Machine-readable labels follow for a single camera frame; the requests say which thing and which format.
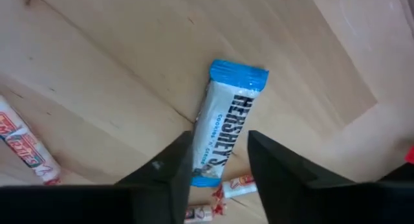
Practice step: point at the blue white Hershey's bar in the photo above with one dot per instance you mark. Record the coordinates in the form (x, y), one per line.
(226, 114)

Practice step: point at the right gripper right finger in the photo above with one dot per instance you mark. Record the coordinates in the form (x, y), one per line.
(275, 178)

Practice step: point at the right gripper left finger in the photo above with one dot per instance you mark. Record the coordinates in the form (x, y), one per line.
(171, 185)

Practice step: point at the Smarties candy roll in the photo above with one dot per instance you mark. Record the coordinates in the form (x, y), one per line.
(241, 186)
(24, 143)
(199, 214)

